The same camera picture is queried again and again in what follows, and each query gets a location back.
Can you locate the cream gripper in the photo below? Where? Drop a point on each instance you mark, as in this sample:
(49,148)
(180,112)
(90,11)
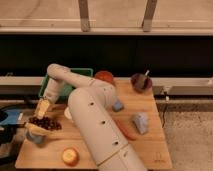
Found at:
(42,107)

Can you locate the dark red grape bunch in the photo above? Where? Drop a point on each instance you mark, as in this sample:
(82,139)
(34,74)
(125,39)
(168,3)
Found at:
(46,123)

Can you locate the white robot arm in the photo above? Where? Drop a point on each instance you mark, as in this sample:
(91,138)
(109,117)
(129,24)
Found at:
(88,104)

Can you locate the yellow banana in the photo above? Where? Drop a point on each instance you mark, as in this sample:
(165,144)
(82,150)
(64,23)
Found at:
(32,128)

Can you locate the white ribbed cup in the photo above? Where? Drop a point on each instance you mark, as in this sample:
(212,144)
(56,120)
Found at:
(67,114)

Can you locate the green plastic tray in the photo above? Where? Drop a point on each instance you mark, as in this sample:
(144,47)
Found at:
(67,89)

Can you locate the blue black device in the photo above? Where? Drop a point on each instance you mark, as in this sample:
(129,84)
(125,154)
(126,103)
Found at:
(8,128)

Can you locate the blue cup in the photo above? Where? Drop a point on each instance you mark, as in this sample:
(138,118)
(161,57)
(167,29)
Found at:
(37,139)

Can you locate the yellow orange fruit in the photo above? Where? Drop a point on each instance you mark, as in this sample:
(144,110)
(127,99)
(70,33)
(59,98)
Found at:
(70,156)

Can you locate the orange bowl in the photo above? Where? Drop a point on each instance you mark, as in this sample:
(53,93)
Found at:
(105,76)

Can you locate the blue sponge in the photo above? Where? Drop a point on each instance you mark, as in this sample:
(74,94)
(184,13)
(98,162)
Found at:
(118,106)

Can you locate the orange carrot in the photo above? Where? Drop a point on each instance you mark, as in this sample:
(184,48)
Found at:
(125,131)

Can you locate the light blue cloth toy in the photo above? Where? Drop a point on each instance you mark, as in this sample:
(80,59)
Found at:
(140,120)

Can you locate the dark purple bowl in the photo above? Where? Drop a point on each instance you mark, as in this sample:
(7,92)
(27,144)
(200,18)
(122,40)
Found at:
(141,82)

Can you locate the spoon in purple bowl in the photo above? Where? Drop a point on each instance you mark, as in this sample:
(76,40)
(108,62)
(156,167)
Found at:
(146,74)

